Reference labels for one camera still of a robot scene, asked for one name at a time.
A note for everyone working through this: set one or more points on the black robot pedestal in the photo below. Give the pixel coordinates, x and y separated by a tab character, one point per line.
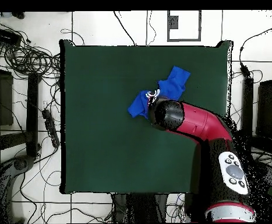
140	207

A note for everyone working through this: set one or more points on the black electronics box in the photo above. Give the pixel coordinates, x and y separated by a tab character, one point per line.
5	36

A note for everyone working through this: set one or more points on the blue printed shirt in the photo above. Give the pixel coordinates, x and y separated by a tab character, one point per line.
173	86

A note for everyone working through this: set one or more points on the dark monitor panel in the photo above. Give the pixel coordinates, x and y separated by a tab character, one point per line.
270	109
4	98

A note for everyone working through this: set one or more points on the dark green tablecloth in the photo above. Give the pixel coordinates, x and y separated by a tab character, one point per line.
91	151

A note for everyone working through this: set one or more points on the grey rectangular frame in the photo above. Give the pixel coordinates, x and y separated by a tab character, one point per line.
168	35

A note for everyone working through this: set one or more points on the black power strip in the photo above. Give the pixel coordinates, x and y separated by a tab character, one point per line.
49	128

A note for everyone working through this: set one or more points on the grey chair base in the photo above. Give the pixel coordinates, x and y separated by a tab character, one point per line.
21	163
269	173

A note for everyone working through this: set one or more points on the black stand beam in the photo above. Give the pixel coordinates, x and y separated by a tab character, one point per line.
32	105
247	105

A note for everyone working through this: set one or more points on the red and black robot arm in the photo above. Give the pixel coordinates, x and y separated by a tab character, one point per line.
196	121

